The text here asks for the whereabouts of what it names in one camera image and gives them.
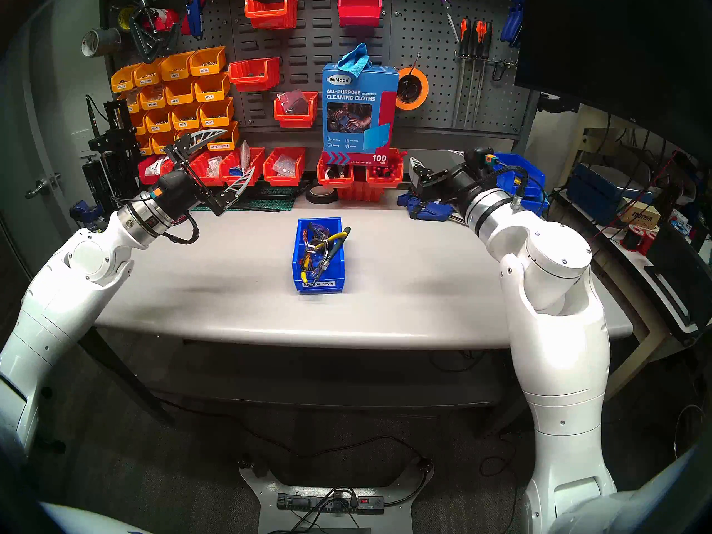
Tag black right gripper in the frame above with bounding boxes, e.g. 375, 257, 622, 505
410, 156, 474, 204

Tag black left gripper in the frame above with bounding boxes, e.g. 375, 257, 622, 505
157, 128, 256, 216

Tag clear safety glasses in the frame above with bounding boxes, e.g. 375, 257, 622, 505
303, 222, 332, 255

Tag blue labelled storage bin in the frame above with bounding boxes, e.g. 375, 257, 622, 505
292, 217, 345, 294

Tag blue cleaning cloths box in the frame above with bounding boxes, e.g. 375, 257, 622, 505
322, 63, 400, 165

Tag small cardboard box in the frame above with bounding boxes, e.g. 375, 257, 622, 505
617, 201, 662, 230

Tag red stackable parts bin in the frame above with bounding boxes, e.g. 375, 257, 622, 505
189, 151, 226, 187
317, 152, 357, 189
160, 152, 192, 186
263, 147, 306, 187
364, 148, 407, 189
220, 147, 266, 187

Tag orange bin labelled M4-0.7 HEX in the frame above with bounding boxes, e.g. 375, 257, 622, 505
205, 121, 240, 151

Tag orange bin labelled M2.5-5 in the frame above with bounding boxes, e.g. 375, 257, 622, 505
175, 128, 207, 152

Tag blue bar clamp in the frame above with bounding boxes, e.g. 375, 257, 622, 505
406, 196, 465, 223

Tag orange bin labelled M3-6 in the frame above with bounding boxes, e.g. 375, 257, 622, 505
199, 97, 235, 127

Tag orange bin labelled M3-8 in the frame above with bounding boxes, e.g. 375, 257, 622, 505
171, 103, 202, 130

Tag green cutting mat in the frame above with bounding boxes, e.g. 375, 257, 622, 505
195, 196, 296, 212

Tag stack of red bins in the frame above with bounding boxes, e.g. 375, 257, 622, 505
337, 180, 390, 201

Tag orange bin labelled M3-4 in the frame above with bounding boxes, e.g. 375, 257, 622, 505
194, 72, 230, 102

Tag orange tape roll on pegboard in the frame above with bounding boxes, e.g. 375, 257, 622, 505
396, 67, 430, 112

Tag orange bin labelled M4-6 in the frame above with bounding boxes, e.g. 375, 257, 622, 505
165, 80, 198, 106

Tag red louvre bin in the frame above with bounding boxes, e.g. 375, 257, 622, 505
228, 57, 281, 92
273, 92, 319, 128
245, 0, 298, 30

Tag orange bin labelled M4X4X6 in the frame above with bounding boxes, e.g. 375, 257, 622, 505
138, 85, 169, 111

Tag orange bin labelled M3X6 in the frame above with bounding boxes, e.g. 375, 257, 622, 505
188, 46, 227, 76

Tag black bit holder tower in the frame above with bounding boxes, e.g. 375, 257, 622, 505
103, 157, 131, 205

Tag black metal press stand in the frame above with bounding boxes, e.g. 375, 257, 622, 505
88, 98, 141, 205

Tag orange bin labelled M3X8 BAD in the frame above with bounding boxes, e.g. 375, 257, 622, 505
133, 60, 166, 87

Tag blue microfibre cloth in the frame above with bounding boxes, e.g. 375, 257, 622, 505
337, 42, 372, 77

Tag orange bin labelled M3X5X4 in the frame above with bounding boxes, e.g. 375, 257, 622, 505
110, 65, 141, 93

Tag dark grey C-clamp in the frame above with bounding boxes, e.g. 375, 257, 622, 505
153, 29, 181, 58
129, 0, 167, 61

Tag black soldering iron pen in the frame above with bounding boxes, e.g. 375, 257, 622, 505
85, 95, 109, 139

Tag orange black screwdriver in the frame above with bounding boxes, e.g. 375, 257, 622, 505
452, 17, 472, 127
466, 20, 486, 128
473, 21, 495, 128

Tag blue bench vise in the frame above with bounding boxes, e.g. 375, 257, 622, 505
70, 200, 103, 228

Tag dark grey tool panel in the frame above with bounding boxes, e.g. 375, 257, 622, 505
103, 0, 540, 150

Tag red white tape roll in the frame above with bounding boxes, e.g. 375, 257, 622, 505
142, 9, 181, 33

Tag crimson louvre bin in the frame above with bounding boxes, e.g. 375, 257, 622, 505
338, 0, 383, 27

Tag blue spring clamps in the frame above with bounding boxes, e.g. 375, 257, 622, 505
500, 0, 526, 48

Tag dark blue case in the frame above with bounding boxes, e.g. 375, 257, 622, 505
567, 163, 626, 225

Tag black monitor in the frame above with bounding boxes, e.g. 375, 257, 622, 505
515, 0, 712, 161

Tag black flat device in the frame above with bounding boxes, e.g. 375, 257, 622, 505
645, 227, 712, 330

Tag black power strip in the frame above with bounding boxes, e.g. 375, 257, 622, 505
276, 491, 385, 516

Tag white robot torso shell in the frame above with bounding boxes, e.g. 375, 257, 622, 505
33, 500, 154, 534

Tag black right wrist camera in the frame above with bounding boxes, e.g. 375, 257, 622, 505
464, 147, 500, 175

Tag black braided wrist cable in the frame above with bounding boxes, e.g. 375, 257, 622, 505
489, 166, 529, 211

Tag yellow handled pliers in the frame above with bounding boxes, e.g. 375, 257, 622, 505
300, 230, 350, 280

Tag dark green handled pliers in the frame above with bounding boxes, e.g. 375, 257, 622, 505
314, 226, 352, 278

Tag silver duct tape roll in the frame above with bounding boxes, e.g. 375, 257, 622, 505
81, 28, 122, 58

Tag silver door handle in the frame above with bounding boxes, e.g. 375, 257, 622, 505
25, 174, 62, 200

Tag black floor power cable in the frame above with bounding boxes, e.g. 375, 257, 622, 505
150, 397, 434, 508

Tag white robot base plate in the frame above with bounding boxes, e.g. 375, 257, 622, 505
238, 455, 436, 534

